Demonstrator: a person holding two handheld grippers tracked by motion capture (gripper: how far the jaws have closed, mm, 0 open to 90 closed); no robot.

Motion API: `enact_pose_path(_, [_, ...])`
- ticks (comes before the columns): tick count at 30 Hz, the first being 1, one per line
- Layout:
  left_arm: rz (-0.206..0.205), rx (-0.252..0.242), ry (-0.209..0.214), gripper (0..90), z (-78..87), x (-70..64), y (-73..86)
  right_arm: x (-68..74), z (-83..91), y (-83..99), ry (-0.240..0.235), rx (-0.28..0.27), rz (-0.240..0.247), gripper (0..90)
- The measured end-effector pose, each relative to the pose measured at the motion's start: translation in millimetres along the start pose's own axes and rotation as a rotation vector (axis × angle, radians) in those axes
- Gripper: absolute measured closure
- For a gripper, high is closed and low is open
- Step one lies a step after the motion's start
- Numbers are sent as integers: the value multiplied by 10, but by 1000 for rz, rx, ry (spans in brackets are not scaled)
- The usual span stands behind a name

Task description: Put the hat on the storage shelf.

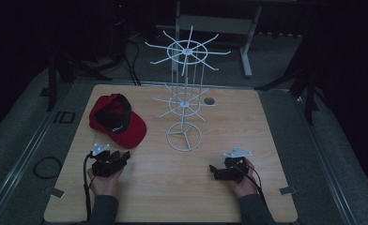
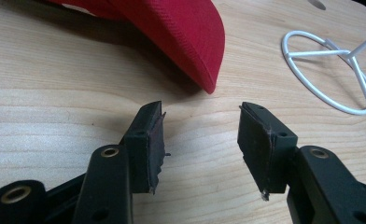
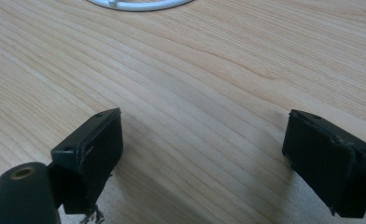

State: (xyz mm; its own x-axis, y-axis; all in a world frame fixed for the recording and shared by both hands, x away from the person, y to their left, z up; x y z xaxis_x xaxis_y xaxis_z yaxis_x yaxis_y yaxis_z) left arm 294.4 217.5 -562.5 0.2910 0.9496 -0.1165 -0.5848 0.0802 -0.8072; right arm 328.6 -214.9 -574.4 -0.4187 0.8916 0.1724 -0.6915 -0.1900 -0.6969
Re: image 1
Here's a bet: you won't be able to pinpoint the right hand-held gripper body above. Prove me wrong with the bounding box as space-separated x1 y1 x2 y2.
218 146 253 184

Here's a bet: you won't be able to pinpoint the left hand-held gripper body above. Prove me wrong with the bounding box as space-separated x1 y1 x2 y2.
89 142 126 179

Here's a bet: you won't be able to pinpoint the red and black baseball cap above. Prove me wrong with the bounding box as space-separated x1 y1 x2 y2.
88 93 147 150

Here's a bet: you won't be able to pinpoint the white wire hat rack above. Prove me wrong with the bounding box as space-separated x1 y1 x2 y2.
144 25 232 153

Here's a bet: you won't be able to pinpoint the person's left hand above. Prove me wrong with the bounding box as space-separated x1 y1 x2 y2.
86 167 126 198

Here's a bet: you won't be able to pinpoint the person's right hand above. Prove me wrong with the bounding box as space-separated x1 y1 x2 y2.
228 157 261 200

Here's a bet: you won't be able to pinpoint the grey tape strip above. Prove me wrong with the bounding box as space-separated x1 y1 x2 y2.
42 186 66 200
278 186 299 196

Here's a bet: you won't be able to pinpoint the black tripod stand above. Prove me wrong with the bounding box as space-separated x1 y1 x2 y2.
254 37 330 127
45 51 115 113

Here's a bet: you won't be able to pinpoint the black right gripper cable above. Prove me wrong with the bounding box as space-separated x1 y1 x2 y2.
246 165 268 204

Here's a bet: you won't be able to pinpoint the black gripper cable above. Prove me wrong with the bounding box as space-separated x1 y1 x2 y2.
246 165 268 204
83 152 95 221

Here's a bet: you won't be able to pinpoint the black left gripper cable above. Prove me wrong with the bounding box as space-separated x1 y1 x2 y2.
83 152 95 221

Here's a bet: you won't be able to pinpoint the coiled black floor cable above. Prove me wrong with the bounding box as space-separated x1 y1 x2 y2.
32 156 64 180

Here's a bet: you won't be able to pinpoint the black cables on floor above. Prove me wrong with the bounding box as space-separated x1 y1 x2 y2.
121 32 143 87

